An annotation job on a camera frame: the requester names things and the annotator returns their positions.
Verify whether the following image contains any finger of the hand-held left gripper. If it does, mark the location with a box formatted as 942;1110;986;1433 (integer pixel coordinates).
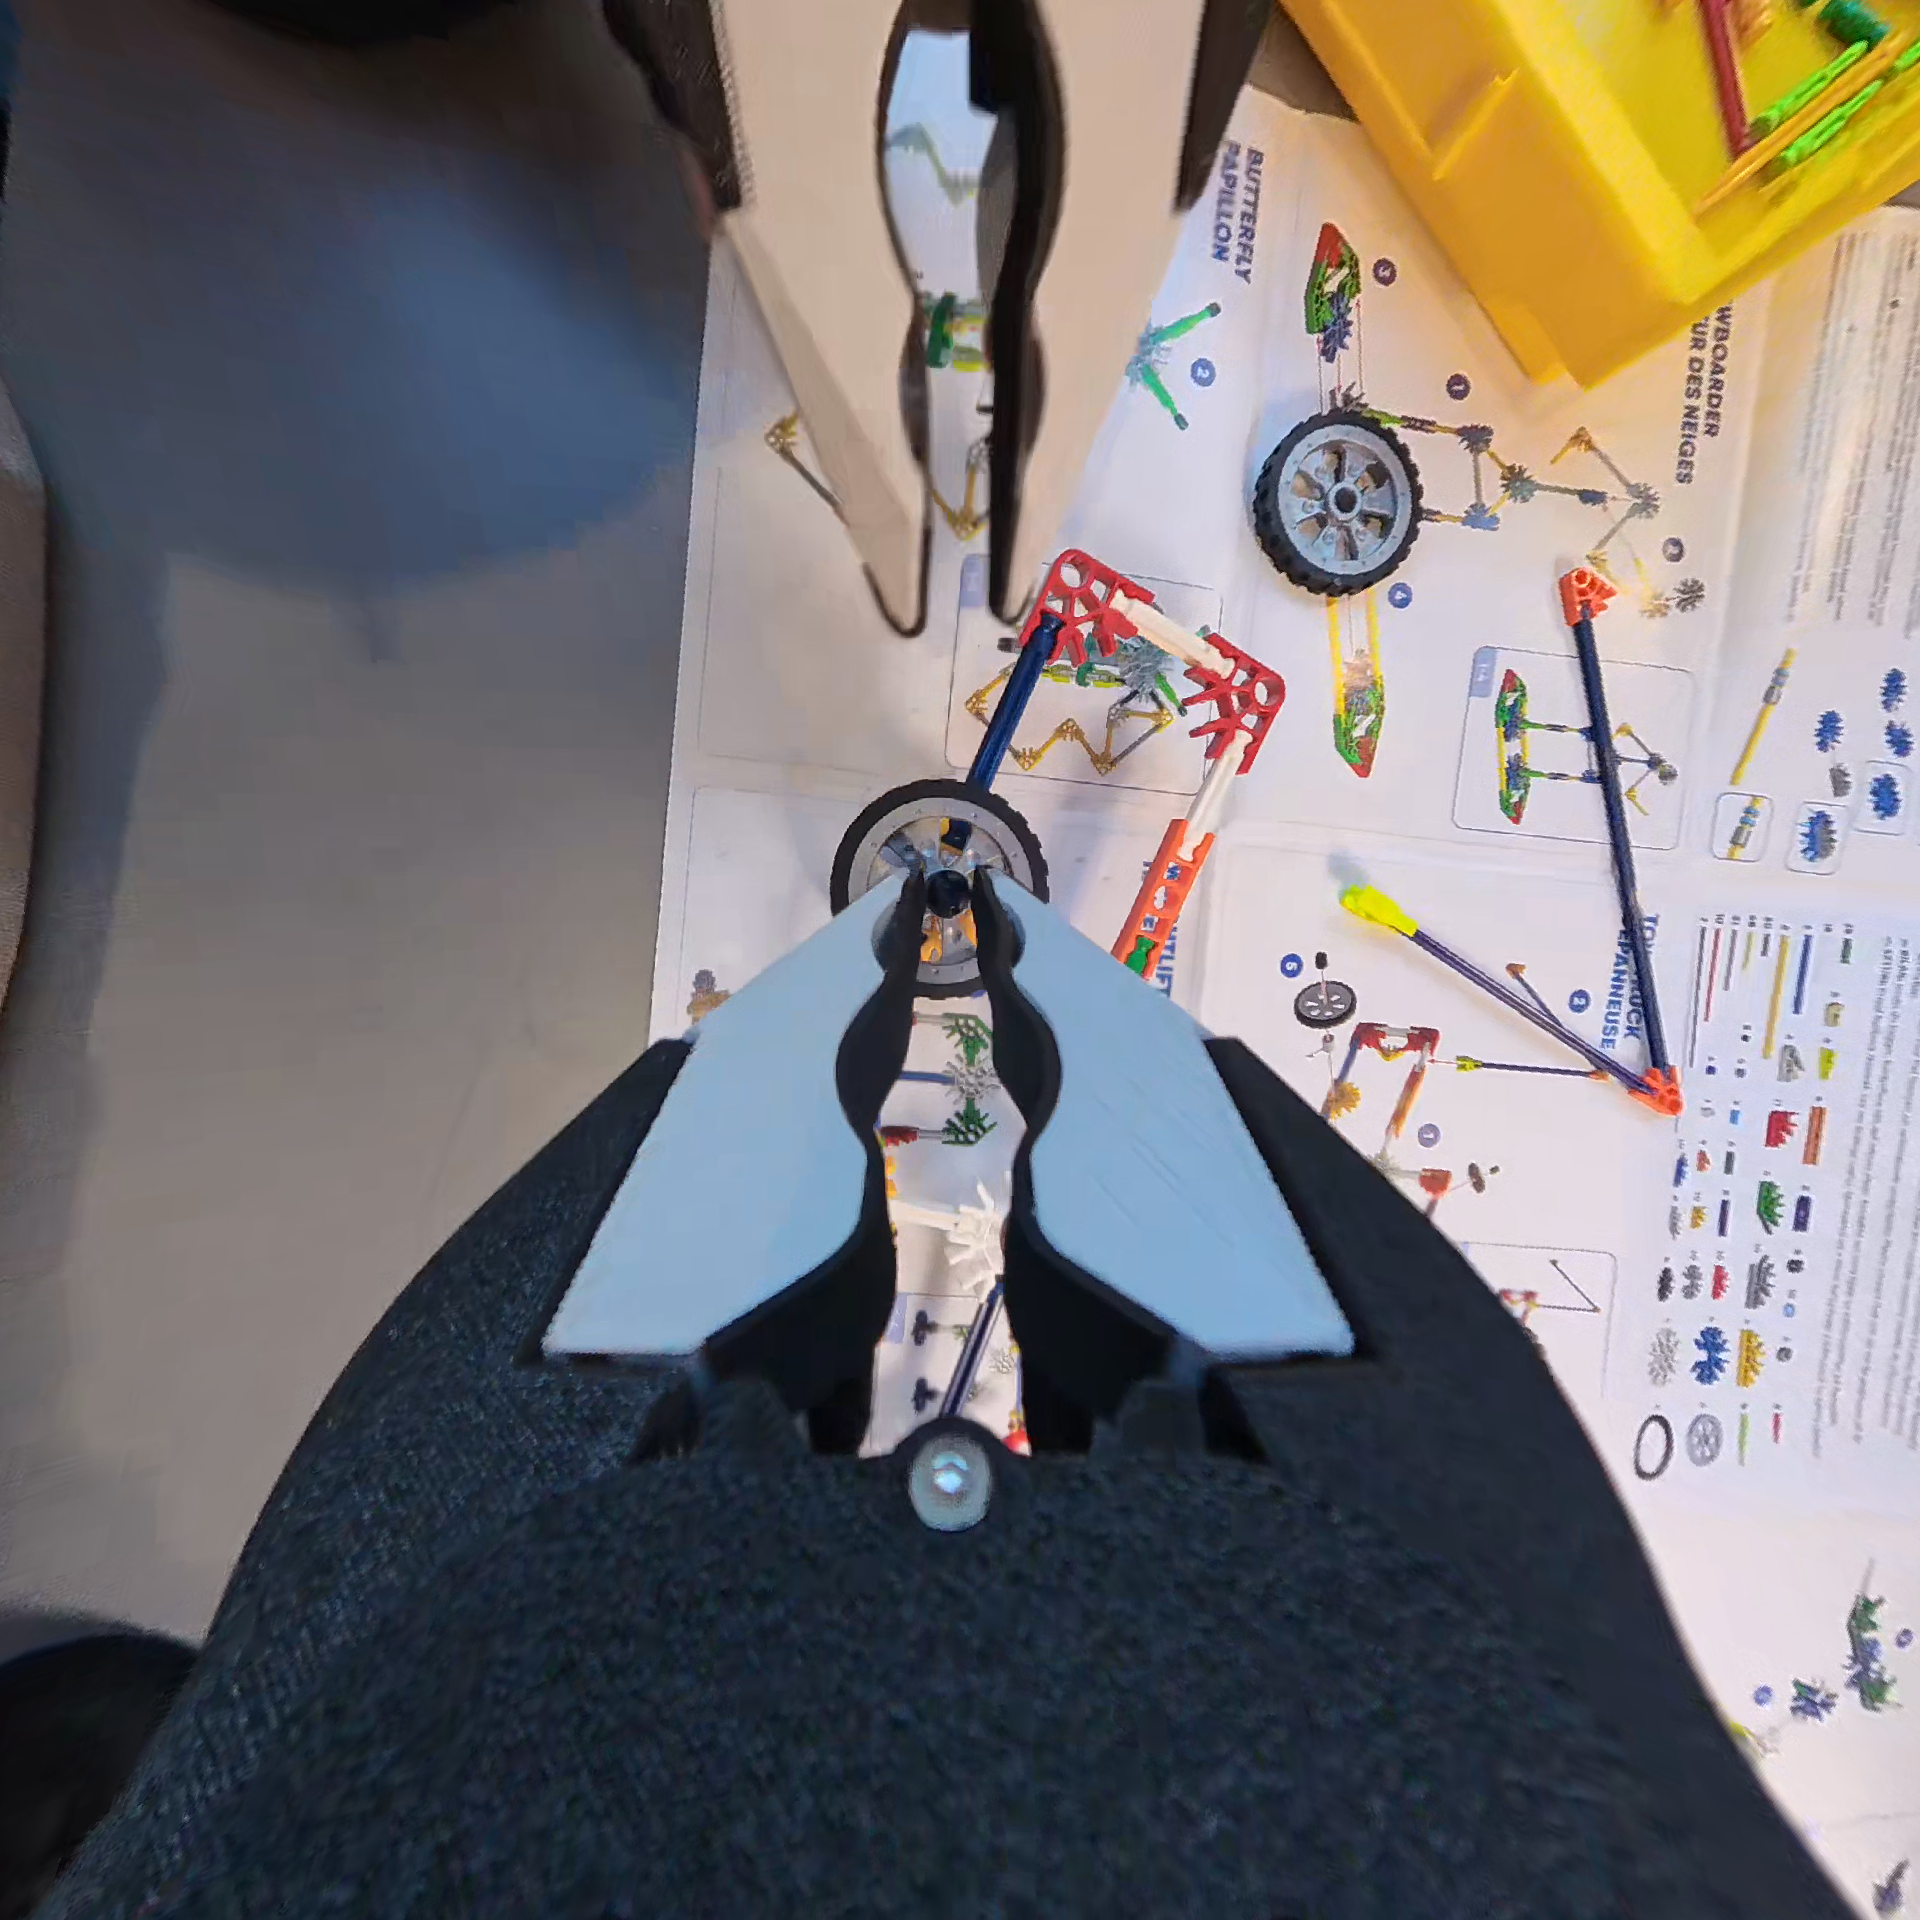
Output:
980;0;1219;621
720;0;934;641

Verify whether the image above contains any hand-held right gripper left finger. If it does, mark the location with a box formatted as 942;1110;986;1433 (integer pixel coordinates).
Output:
546;871;924;1443

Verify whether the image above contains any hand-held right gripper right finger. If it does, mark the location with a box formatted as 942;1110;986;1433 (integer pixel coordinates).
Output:
976;871;1357;1443

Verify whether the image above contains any small black toy wheel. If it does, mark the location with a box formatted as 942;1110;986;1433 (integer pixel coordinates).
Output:
827;778;1054;996
1252;407;1432;600

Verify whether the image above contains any yellow plastic bin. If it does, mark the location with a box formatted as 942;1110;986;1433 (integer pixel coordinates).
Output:
1286;0;1920;390

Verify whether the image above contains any colourful construction toy model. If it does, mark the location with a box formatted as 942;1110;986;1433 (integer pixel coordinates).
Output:
872;550;1290;1438

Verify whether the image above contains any pile of colourful rods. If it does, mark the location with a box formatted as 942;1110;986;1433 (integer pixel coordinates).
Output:
1689;0;1920;218

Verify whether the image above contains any grey desk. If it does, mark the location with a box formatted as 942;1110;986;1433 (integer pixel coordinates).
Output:
0;0;1920;1920

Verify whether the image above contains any printed instruction sheet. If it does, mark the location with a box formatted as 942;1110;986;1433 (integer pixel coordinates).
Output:
652;86;1920;1920

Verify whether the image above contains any blue rod V-shaped assembly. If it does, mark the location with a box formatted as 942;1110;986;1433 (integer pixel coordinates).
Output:
1339;564;1692;1121

